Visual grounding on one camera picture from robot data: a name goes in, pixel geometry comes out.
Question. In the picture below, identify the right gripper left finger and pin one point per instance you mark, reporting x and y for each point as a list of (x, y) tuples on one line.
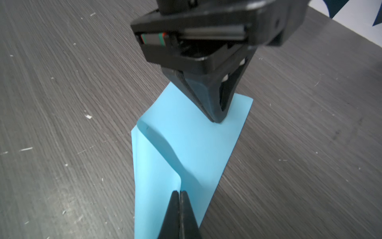
[(171, 224)]

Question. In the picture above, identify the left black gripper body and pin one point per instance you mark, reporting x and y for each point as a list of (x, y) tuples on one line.
[(199, 36)]

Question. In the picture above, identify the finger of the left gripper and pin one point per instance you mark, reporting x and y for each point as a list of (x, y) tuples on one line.
[(231, 79), (203, 94)]

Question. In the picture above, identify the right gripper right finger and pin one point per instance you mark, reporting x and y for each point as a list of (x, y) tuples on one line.
[(189, 228)]

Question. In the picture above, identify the light blue paper sheet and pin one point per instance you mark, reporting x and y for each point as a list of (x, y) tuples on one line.
[(176, 148)]

